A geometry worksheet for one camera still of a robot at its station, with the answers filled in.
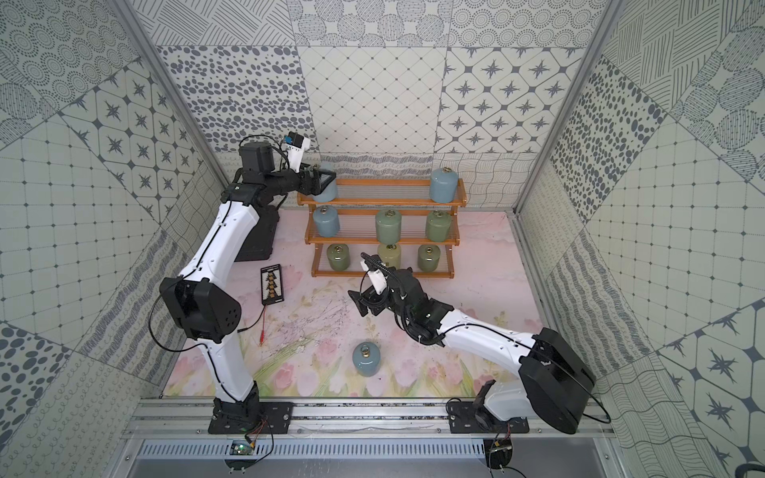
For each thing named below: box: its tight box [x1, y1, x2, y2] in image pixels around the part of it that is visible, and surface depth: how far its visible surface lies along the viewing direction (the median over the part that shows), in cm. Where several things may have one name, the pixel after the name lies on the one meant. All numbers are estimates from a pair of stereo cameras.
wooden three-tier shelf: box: [296, 177, 468, 279], surface depth 92 cm
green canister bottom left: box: [326, 242, 350, 272], surface depth 99 cm
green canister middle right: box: [426, 209, 452, 243], surface depth 90 cm
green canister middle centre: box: [375, 209, 403, 244], surface depth 89 cm
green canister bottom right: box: [417, 243, 442, 273], surface depth 99 cm
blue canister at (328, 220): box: [312, 204, 340, 239], surface depth 90 cm
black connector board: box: [259, 262, 284, 306], surface depth 100 cm
